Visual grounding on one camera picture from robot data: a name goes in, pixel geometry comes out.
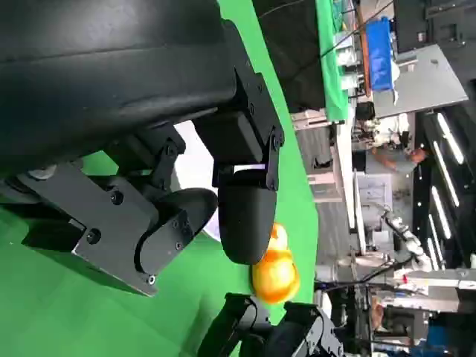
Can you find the ceiling light strip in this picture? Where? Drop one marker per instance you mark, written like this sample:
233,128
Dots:
450,138
445,175
441,212

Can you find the grey board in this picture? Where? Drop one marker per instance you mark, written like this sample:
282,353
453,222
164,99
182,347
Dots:
427,82

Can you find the green hanging backdrop cloth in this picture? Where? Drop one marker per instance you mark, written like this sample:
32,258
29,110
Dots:
332,85

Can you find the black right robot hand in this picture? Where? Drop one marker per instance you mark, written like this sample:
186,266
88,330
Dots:
297,331

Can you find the black monitor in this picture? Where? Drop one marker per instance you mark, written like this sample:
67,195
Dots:
413,22

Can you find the person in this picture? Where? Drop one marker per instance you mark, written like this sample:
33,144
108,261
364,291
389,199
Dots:
394,160

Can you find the white desk frame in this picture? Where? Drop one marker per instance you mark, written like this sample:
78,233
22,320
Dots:
327,156

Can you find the blue plastic bin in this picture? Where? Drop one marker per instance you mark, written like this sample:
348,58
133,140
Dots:
379,56

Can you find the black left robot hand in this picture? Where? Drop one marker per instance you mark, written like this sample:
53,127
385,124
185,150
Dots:
93,74

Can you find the black curtain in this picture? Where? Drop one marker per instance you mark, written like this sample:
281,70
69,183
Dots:
294,56

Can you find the green table cloth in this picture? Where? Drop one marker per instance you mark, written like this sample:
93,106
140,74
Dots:
111,327

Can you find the orange white toy bread roll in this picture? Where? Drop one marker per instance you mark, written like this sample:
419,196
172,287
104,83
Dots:
277,277

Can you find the lilac plate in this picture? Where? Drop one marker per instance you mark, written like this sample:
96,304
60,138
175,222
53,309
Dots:
197,156

